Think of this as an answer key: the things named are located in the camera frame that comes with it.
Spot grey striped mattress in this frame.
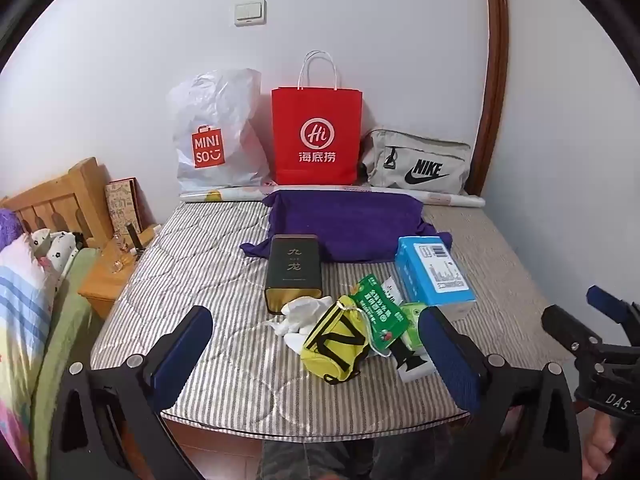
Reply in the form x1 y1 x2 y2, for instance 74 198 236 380
90 199 576 435

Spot dark green tin box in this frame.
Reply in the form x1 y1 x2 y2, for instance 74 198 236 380
264 234 323 317

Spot green snack packet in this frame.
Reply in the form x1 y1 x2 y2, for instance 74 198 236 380
350 274 410 358

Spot purple towel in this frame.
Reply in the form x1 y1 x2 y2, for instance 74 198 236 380
239 189 453 264

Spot small black bottle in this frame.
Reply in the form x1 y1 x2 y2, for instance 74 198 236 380
125 222 146 253

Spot yellow black-striped pouch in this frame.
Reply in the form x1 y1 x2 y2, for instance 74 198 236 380
300 296 372 386

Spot person's right hand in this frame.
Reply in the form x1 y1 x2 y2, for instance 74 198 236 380
584 400 626 480

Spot person's legs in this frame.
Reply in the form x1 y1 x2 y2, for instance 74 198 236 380
260 427 386 480

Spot blue tissue pack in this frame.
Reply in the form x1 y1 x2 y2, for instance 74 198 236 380
395 232 477 323

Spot white plastic shopping bag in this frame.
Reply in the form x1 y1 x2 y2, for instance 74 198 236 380
167 67 273 196

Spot white light switch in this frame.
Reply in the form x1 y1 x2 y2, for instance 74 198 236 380
235 1 267 27

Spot beige waist bag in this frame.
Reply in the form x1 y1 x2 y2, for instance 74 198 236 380
361 129 473 196

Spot light wooden headboard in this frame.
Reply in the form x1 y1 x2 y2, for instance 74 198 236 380
0 157 113 251

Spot rolled paper poster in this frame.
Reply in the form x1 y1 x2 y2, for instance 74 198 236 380
179 184 487 209

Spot light wooden nightstand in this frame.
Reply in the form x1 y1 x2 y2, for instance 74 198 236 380
77 224 162 320

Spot purple fluffy cloth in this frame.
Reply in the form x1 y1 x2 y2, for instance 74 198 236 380
0 208 25 250

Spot brown wooden door frame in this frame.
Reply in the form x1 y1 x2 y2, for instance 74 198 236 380
472 0 511 196

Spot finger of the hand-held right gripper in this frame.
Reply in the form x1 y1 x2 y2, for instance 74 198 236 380
541 304 603 361
586 285 640 346

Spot red paper bag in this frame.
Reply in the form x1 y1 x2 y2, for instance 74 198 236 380
271 50 363 187

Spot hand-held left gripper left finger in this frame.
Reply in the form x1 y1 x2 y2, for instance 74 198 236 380
47 305 216 480

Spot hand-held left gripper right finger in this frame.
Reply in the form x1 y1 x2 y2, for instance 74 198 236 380
417 305 585 480

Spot green bed sheet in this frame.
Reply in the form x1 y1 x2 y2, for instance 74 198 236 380
30 247 103 436

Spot white polka dot pillow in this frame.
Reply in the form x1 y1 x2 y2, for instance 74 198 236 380
27 227 80 275

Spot white cloth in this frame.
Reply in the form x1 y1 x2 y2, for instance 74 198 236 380
277 296 335 356

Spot small glass bottle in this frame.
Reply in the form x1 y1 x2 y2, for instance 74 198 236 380
107 232 132 275

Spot small green wipes pack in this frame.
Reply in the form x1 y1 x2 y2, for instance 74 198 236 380
400 302 432 356

